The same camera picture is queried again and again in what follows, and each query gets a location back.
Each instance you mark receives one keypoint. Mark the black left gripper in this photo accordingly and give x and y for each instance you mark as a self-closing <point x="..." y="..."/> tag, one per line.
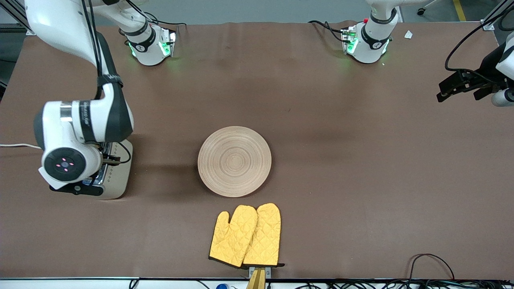
<point x="486" y="68"/>

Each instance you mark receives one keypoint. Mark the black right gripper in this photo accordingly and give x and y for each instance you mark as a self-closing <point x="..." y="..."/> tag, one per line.
<point x="114" y="158"/>

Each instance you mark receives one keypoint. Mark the round wooden plate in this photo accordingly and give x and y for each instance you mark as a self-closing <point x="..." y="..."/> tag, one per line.
<point x="235" y="160"/>

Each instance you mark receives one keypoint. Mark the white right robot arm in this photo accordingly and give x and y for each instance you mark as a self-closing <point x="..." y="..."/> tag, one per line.
<point x="68" y="128"/>

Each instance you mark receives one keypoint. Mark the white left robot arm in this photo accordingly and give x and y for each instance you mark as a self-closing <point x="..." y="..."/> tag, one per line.
<point x="371" y="44"/>

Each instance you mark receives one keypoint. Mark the cream and chrome toaster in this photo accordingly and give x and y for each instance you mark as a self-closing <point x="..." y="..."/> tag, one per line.
<point x="120" y="180"/>

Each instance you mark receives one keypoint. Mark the white paper scrap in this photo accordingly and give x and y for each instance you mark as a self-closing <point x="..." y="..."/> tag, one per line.
<point x="408" y="34"/>

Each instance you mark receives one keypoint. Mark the black chair caster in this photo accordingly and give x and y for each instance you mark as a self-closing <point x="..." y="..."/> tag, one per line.
<point x="421" y="12"/>

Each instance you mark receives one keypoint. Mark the yellow quilted oven mitt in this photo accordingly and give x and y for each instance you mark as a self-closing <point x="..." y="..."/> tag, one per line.
<point x="267" y="237"/>
<point x="231" y="241"/>

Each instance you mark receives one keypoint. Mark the aluminium frame post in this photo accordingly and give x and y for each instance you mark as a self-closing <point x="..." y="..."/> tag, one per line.
<point x="492" y="20"/>

